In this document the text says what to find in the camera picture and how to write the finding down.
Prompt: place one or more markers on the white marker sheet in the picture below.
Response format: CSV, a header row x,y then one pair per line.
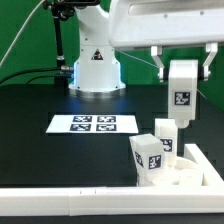
x,y
93,124

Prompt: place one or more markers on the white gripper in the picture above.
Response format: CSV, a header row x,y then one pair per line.
x,y
156,23

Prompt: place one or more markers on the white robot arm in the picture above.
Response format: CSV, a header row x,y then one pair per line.
x,y
97,70

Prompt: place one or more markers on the white L-shaped barrier wall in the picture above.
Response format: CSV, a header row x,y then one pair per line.
x,y
207,198

